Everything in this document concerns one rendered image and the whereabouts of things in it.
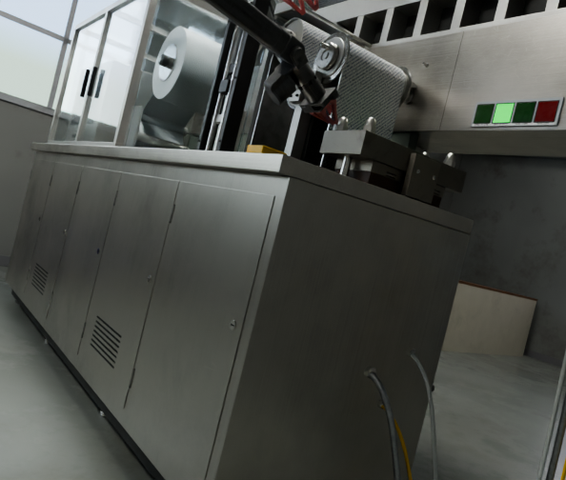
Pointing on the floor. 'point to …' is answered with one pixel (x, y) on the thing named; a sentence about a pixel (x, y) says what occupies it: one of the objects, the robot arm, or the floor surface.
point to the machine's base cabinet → (236, 314)
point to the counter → (488, 321)
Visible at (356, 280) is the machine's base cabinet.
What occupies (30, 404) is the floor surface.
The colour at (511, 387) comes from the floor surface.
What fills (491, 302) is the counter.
